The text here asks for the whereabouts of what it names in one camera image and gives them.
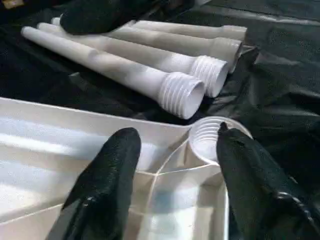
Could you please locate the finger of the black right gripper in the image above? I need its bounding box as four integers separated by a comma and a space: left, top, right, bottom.
59, 0, 176, 36

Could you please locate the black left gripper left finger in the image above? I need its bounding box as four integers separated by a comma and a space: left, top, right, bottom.
46, 126, 142, 240

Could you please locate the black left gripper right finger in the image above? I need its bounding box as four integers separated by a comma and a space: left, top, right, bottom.
216, 122, 320, 240

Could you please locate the white plastic table leg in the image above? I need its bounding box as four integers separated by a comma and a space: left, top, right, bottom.
21, 26, 206, 120
128, 19, 248, 43
36, 21, 230, 99
51, 16, 244, 75

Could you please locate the black mat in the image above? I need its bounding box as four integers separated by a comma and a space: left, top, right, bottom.
0, 0, 320, 240

